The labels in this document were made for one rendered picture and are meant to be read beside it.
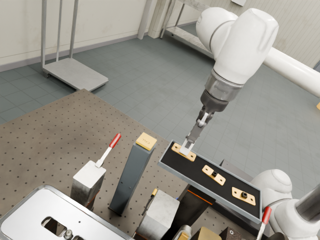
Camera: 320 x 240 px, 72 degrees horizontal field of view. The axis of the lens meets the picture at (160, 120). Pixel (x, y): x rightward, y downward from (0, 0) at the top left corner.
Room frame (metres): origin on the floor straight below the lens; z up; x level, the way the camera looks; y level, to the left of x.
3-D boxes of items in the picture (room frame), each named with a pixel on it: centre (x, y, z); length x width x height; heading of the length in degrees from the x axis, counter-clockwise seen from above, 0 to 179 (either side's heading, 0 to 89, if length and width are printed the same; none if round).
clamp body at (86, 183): (0.46, 0.14, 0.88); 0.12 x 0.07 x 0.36; 171
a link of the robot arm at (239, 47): (0.58, -0.11, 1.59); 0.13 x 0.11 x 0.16; 27
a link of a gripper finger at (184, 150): (0.55, -0.11, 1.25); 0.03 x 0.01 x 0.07; 80
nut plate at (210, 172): (0.57, -0.25, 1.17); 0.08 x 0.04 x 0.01; 70
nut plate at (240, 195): (0.54, -0.36, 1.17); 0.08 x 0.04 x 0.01; 90
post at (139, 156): (0.60, 0.01, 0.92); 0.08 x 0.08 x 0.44; 81
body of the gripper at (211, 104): (0.57, -0.12, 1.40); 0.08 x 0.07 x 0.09; 170
